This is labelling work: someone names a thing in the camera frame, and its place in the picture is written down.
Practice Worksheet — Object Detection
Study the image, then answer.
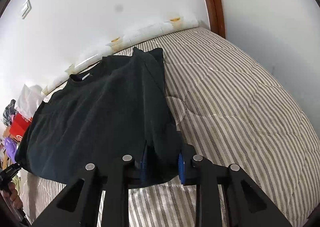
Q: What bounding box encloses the white wall switch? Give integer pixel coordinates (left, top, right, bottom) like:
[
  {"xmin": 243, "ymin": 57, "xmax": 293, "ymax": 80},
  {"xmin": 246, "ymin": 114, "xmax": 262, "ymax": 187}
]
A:
[{"xmin": 21, "ymin": 0, "xmax": 32, "ymax": 19}]

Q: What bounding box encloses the white plastic bag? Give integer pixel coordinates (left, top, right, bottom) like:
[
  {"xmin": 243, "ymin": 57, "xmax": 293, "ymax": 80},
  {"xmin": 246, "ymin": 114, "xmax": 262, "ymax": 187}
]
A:
[{"xmin": 15, "ymin": 85, "xmax": 44, "ymax": 121}]

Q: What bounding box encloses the red paper bag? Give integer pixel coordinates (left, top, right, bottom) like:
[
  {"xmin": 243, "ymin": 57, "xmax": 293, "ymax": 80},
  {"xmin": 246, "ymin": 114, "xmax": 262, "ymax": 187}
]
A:
[{"xmin": 9, "ymin": 113, "xmax": 31, "ymax": 142}]

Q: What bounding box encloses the black sweatshirt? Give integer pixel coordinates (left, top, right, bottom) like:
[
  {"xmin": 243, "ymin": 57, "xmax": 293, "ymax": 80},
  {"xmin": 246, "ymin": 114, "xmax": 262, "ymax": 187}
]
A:
[{"xmin": 15, "ymin": 48, "xmax": 183, "ymax": 186}]

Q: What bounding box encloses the striped beige quilt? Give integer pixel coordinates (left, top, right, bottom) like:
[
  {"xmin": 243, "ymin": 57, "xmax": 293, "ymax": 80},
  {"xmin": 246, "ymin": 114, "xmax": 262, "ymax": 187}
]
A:
[{"xmin": 21, "ymin": 26, "xmax": 320, "ymax": 227}]

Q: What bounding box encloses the purple clothes pile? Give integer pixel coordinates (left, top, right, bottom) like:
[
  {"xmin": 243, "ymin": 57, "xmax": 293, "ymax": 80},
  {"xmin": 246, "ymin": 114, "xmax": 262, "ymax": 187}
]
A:
[{"xmin": 1, "ymin": 99, "xmax": 20, "ymax": 169}]

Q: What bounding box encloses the person's left hand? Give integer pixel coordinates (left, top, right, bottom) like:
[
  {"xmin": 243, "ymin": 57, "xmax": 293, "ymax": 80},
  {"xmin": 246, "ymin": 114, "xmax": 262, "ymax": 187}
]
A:
[{"xmin": 1, "ymin": 182, "xmax": 23, "ymax": 209}]

